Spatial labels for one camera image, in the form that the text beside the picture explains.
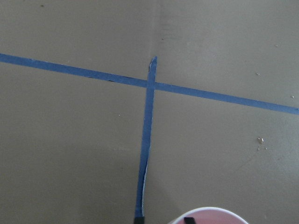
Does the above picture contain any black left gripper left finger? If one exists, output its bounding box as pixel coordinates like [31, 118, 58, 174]
[133, 217, 145, 224]

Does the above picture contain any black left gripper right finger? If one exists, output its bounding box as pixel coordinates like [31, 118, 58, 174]
[184, 217, 195, 224]

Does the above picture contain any pink plastic cup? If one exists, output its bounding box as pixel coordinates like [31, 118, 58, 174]
[169, 207, 248, 224]

